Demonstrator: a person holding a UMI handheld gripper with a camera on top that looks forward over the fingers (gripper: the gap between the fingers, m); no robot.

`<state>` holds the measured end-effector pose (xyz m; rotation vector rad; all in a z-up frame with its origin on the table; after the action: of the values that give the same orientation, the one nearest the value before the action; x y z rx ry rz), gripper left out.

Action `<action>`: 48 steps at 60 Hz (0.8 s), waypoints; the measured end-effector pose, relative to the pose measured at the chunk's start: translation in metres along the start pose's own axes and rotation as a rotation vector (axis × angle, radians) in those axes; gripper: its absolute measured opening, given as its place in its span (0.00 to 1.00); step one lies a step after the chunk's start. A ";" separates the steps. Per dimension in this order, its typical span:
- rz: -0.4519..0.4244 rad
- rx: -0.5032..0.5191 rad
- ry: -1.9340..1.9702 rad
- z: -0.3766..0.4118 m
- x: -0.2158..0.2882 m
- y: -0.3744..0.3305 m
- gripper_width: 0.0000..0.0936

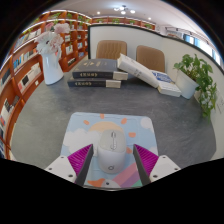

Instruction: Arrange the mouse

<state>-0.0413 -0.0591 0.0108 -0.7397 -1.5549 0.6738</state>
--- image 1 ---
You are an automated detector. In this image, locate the green potted plant white pot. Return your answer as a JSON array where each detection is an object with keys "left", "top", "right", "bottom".
[{"left": 173, "top": 53, "right": 218, "bottom": 119}]

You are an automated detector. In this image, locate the thick white book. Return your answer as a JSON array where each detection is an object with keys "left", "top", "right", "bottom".
[{"left": 116, "top": 53, "right": 160, "bottom": 89}]

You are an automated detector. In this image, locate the white ceramic pitcher vase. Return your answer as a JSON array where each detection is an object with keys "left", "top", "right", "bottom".
[{"left": 40, "top": 51, "right": 64, "bottom": 86}]

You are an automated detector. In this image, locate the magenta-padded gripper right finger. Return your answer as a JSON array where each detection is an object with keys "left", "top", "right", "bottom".
[{"left": 133, "top": 144, "right": 181, "bottom": 186}]

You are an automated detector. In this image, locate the thick dark hardcover book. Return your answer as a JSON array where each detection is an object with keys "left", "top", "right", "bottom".
[
  {"left": 67, "top": 77, "right": 122, "bottom": 89},
  {"left": 71, "top": 58, "right": 129, "bottom": 81}
]

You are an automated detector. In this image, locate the tan upholstered chair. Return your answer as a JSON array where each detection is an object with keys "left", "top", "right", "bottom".
[
  {"left": 135, "top": 45, "right": 166, "bottom": 74},
  {"left": 95, "top": 39, "right": 128, "bottom": 61}
]

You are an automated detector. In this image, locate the large orange wooden bookshelf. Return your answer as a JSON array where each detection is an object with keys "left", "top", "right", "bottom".
[{"left": 0, "top": 9, "right": 93, "bottom": 160}]

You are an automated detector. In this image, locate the glass window with curtains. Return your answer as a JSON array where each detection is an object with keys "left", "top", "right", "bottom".
[{"left": 166, "top": 26, "right": 224, "bottom": 68}]

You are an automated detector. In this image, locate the white book with blue cover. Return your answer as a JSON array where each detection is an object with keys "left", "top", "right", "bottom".
[{"left": 151, "top": 69, "right": 183, "bottom": 98}]

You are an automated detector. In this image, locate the pink and white flower bouquet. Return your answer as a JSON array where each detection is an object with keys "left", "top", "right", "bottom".
[{"left": 34, "top": 21, "right": 71, "bottom": 56}]

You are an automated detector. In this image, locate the pastel cartoon print mouse pad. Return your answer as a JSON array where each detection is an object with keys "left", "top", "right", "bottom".
[{"left": 59, "top": 112, "right": 159, "bottom": 189}]

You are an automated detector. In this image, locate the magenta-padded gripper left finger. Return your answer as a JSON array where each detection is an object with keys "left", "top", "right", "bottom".
[{"left": 44, "top": 143, "right": 94, "bottom": 187}]

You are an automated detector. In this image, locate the white computer mouse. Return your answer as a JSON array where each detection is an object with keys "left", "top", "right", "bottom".
[{"left": 97, "top": 129, "right": 128, "bottom": 174}]

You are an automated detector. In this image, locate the multi-bulb ceiling lamp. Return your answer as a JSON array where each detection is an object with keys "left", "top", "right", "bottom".
[{"left": 113, "top": 4, "right": 137, "bottom": 15}]

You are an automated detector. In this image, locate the orange shelf unit with plants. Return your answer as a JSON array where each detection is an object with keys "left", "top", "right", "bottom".
[{"left": 91, "top": 15, "right": 157, "bottom": 31}]

